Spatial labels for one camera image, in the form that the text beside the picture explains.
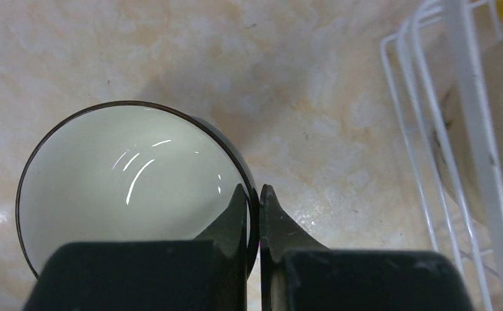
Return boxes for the beige ceramic mug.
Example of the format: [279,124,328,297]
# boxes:
[432,25,503,246]

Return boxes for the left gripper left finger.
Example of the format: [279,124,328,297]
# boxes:
[24,185,248,310]

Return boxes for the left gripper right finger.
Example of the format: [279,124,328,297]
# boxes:
[260,185,474,310]

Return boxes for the blue bowl white dots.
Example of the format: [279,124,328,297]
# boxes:
[15,100,259,277]

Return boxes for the white wire dish rack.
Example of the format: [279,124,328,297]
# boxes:
[380,1,503,310]

